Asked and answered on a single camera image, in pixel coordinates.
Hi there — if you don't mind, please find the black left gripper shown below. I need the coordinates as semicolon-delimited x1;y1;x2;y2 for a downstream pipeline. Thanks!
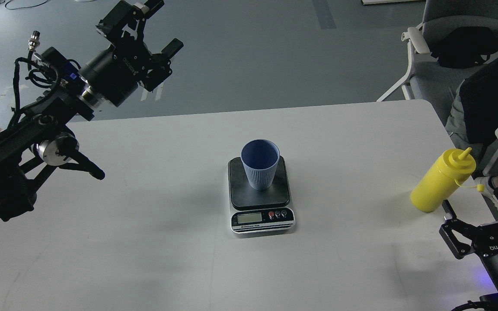
80;0;184;107

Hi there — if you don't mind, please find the yellow squeeze bottle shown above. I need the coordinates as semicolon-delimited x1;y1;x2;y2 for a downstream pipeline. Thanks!
410;147;485;213

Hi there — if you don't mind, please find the blue ribbed plastic cup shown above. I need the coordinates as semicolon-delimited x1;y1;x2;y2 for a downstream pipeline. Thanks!
240;139;281;191

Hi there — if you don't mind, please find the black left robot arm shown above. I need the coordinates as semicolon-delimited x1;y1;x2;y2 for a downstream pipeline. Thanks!
0;0;184;221

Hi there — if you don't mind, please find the black digital kitchen scale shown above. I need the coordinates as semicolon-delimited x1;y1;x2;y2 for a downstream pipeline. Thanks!
227;157;296;235

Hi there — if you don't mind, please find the seated person in black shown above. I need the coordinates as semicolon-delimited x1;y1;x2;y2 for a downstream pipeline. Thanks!
445;58;498;171

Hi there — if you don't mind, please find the grey office chair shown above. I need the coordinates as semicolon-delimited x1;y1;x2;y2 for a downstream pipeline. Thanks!
379;0;498;124

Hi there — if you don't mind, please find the black bag on chair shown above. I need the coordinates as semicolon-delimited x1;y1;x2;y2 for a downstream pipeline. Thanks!
431;26;498;69

